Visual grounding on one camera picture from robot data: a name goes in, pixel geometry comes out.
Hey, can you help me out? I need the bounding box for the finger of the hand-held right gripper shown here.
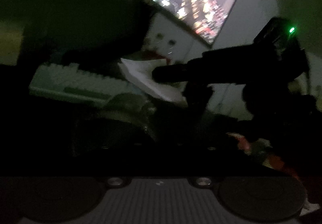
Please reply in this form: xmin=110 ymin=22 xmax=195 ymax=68
xmin=152 ymin=47 xmax=254 ymax=84

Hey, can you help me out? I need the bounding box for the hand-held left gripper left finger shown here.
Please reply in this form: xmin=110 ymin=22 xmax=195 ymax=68
xmin=72 ymin=116 xmax=154 ymax=180

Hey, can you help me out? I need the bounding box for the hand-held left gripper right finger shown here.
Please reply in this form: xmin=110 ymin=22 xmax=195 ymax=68
xmin=171 ymin=123 xmax=228 ymax=180

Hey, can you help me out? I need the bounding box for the round glass container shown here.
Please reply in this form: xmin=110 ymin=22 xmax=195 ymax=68
xmin=97 ymin=93 xmax=161 ymax=144

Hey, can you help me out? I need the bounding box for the white paper tissue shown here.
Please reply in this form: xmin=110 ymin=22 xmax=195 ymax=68
xmin=119 ymin=58 xmax=188 ymax=103

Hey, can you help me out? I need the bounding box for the computer monitor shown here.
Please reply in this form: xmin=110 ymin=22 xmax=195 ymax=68
xmin=75 ymin=0 xmax=246 ymax=46

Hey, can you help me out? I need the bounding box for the white keyboard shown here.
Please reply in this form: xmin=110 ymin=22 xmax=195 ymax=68
xmin=29 ymin=62 xmax=131 ymax=104

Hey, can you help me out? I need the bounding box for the printed cloth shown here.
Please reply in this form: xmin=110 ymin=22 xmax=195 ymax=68
xmin=226 ymin=132 xmax=317 ymax=217

